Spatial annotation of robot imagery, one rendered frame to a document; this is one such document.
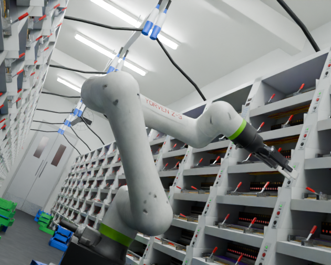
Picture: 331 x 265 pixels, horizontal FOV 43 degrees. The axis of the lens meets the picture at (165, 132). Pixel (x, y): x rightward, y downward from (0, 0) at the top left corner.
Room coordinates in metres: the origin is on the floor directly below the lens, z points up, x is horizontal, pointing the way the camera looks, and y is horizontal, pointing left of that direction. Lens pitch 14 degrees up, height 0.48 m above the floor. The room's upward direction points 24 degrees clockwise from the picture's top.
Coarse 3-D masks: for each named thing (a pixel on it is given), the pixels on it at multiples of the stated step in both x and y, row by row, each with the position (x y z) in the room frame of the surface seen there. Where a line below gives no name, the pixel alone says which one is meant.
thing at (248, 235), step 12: (228, 216) 2.27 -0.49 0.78; (240, 216) 2.42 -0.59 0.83; (252, 216) 2.29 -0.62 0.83; (264, 216) 2.17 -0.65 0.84; (204, 228) 2.42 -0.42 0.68; (216, 228) 2.28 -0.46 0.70; (228, 228) 2.25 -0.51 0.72; (240, 228) 2.18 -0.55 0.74; (252, 228) 2.07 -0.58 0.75; (264, 228) 1.83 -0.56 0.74; (240, 240) 2.03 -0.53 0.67; (252, 240) 1.93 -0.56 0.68
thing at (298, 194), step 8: (296, 192) 1.75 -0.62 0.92; (304, 192) 1.76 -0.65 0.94; (312, 192) 1.77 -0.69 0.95; (296, 200) 1.71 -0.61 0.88; (304, 200) 1.66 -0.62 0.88; (312, 200) 1.61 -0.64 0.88; (320, 200) 1.57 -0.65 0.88; (296, 208) 1.71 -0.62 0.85; (304, 208) 1.66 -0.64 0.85; (312, 208) 1.61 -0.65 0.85; (320, 208) 1.57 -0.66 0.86; (328, 208) 1.53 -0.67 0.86
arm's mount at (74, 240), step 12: (72, 240) 1.42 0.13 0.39; (72, 252) 1.38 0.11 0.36; (84, 252) 1.38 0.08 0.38; (96, 252) 1.44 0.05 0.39; (60, 264) 1.38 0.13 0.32; (72, 264) 1.38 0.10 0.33; (84, 264) 1.38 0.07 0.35; (96, 264) 1.39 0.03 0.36; (108, 264) 1.39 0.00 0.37; (120, 264) 1.46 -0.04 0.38
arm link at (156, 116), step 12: (144, 96) 1.41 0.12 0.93; (144, 108) 1.39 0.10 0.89; (156, 108) 1.42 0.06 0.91; (168, 108) 1.47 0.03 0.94; (144, 120) 1.42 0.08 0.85; (156, 120) 1.43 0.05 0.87; (168, 120) 1.45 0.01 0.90; (180, 120) 1.47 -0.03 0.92; (192, 120) 1.50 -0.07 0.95; (168, 132) 1.49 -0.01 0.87; (180, 132) 1.49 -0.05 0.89; (192, 132) 1.50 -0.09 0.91; (192, 144) 1.54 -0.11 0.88; (204, 144) 1.54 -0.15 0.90
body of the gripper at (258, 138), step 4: (256, 132) 1.49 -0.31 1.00; (256, 136) 1.47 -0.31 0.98; (260, 136) 1.48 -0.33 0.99; (256, 140) 1.47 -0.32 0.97; (260, 140) 1.47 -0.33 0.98; (252, 144) 1.47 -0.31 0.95; (256, 144) 1.47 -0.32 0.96; (260, 144) 1.47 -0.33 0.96; (264, 144) 1.48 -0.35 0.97; (244, 148) 1.50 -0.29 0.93; (248, 148) 1.49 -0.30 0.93; (252, 148) 1.48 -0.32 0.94; (256, 148) 1.48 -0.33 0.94; (260, 148) 1.48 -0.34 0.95; (264, 148) 1.47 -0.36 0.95; (252, 152) 1.50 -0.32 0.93; (264, 152) 1.50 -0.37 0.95; (268, 152) 1.49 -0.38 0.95
